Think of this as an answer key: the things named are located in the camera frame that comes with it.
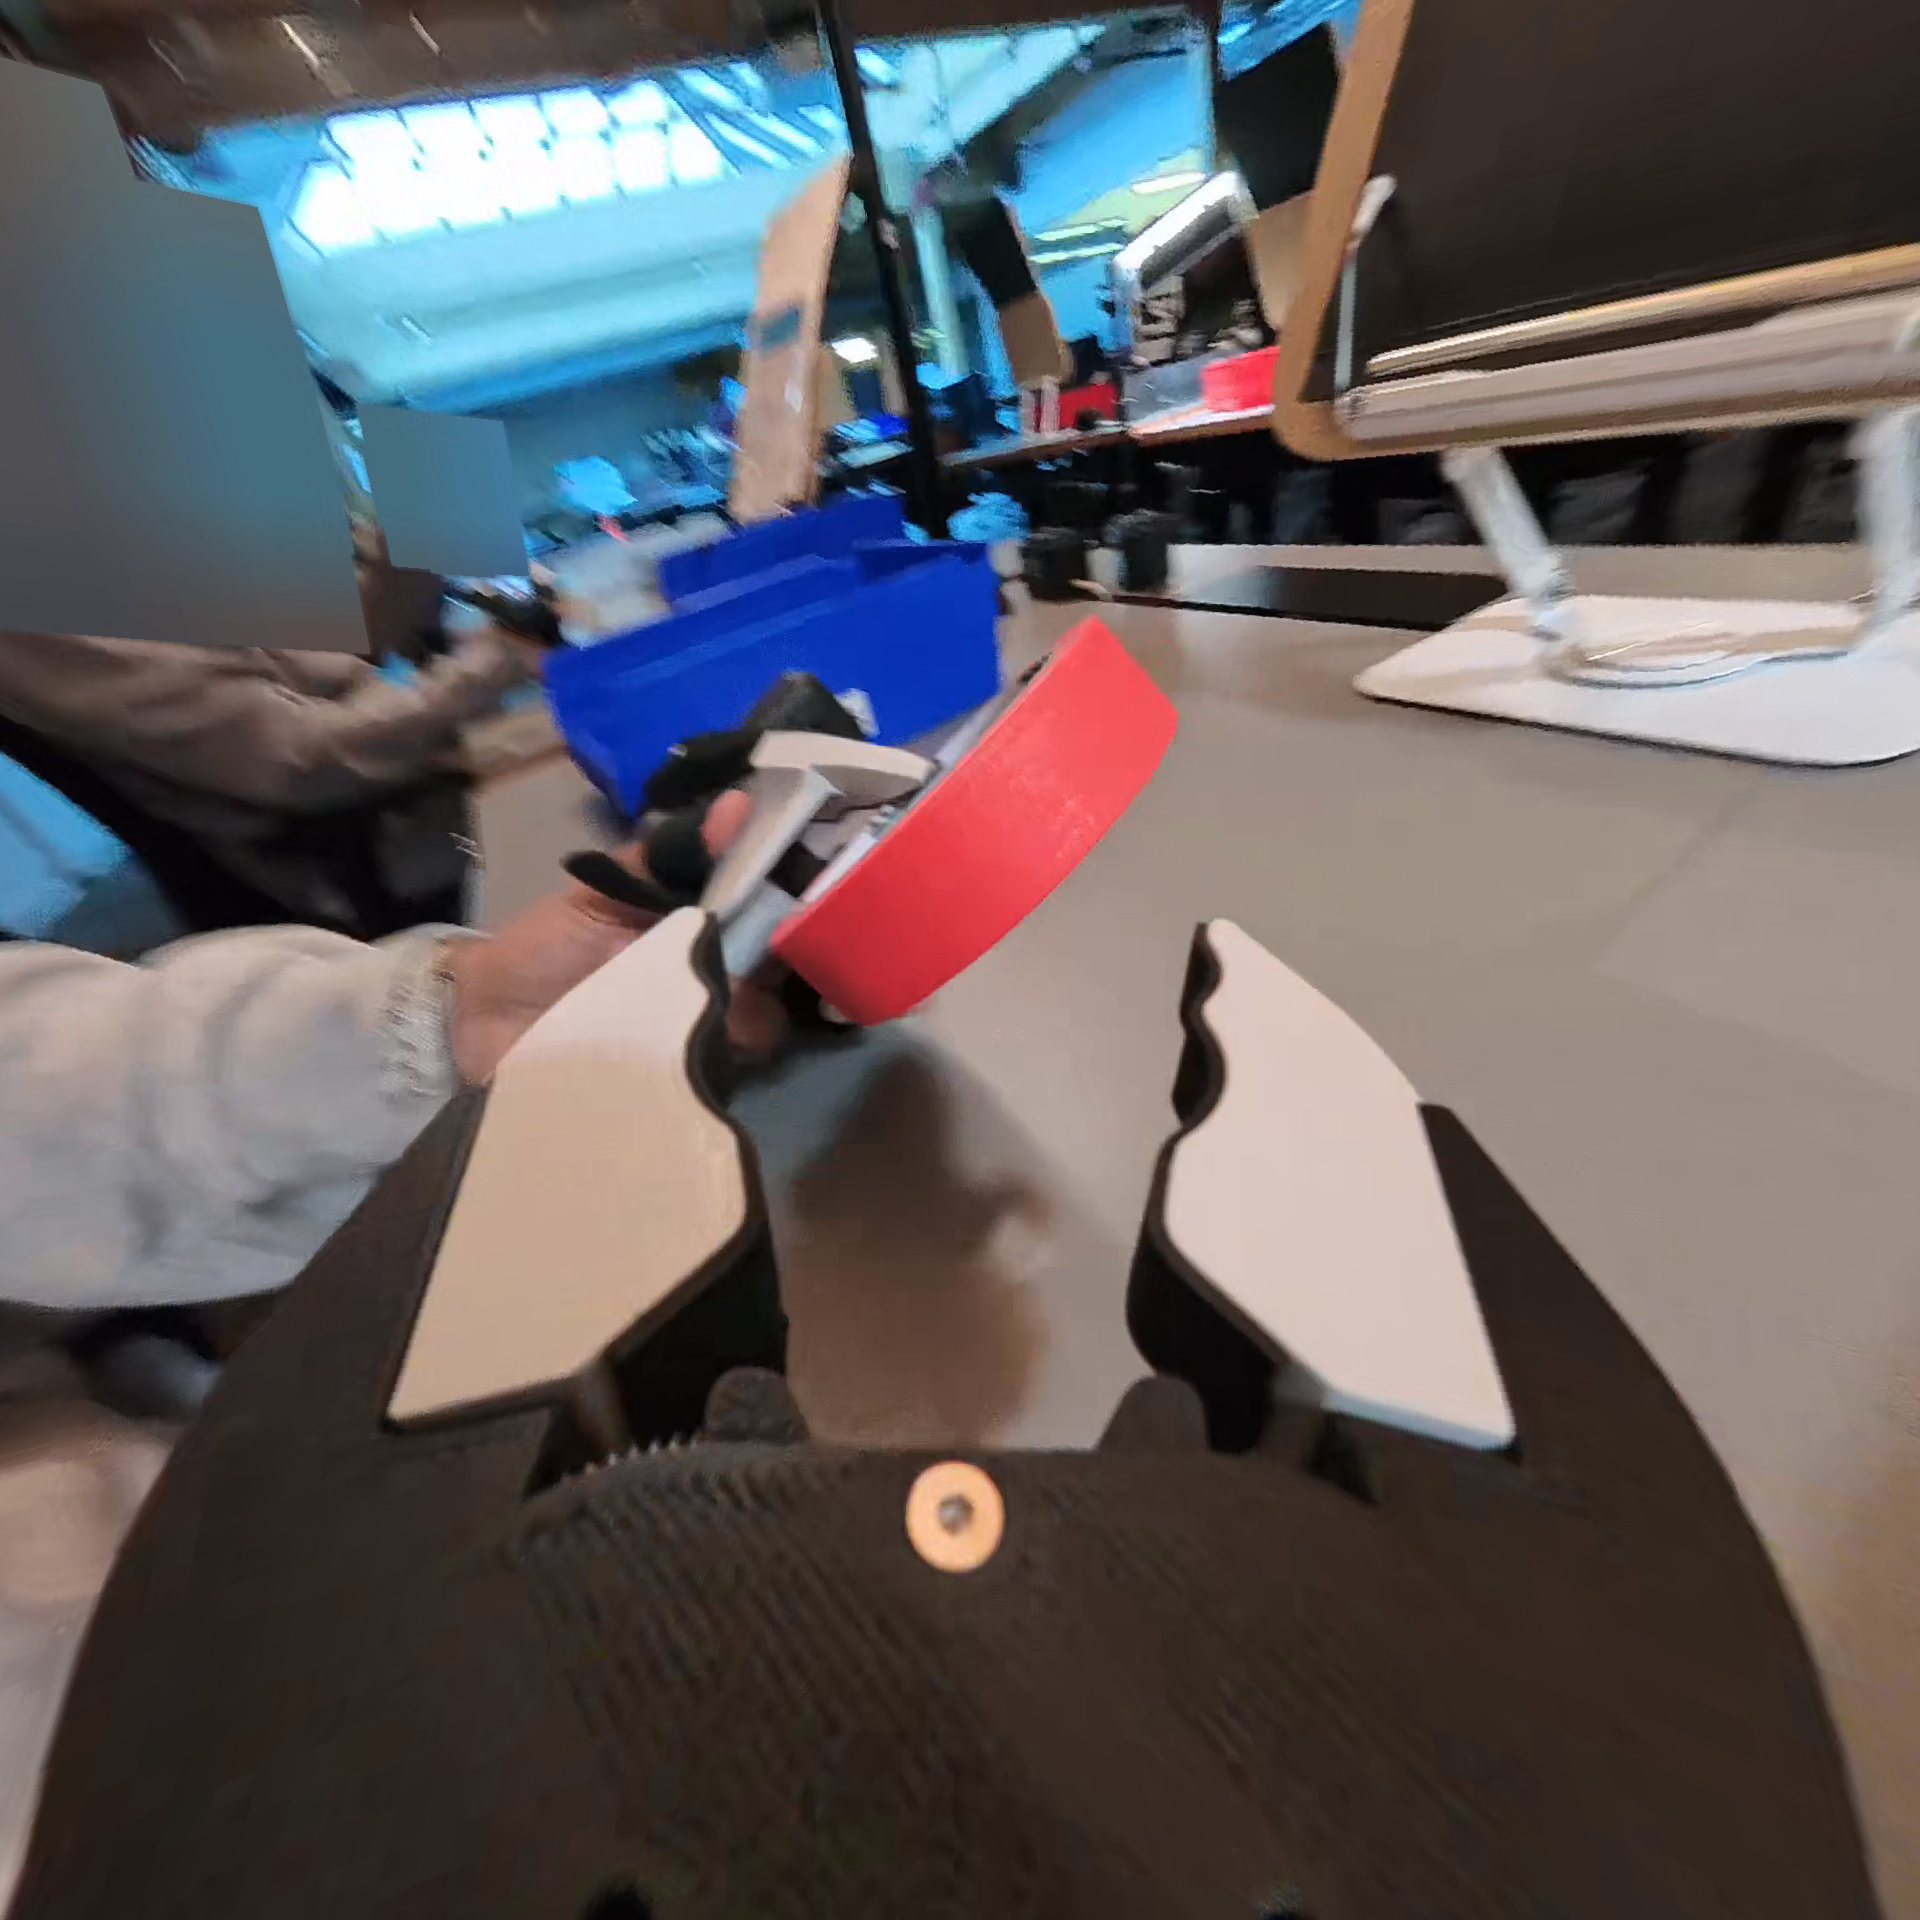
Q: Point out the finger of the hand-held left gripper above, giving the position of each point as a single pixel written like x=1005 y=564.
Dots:
x=949 y=737
x=861 y=856

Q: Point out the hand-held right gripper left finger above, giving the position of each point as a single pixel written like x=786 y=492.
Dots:
x=585 y=1186

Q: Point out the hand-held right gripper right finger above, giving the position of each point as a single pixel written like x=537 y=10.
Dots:
x=1335 y=1199

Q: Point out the red tape roll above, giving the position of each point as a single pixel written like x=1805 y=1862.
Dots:
x=990 y=841

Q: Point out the person's left forearm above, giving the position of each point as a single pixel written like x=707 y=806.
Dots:
x=194 y=1110

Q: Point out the person's left hand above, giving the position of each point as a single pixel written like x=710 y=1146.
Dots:
x=555 y=960

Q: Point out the blue plastic bin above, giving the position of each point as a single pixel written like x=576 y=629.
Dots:
x=782 y=659

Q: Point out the black clamp base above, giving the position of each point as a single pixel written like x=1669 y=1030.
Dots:
x=1057 y=562
x=1140 y=551

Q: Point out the black desk pad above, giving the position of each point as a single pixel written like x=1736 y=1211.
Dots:
x=1335 y=595

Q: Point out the cardboard sign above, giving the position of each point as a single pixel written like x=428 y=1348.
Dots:
x=786 y=346

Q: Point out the red bin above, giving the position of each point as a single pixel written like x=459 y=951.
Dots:
x=1242 y=381

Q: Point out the black metal pole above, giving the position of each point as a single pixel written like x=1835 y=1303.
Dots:
x=884 y=254

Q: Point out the white monitor stand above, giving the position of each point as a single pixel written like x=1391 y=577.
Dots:
x=1635 y=685

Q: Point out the person's grey clothing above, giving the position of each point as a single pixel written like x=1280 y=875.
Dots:
x=61 y=1545

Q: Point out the computer monitor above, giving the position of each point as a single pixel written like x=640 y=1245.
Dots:
x=1620 y=180

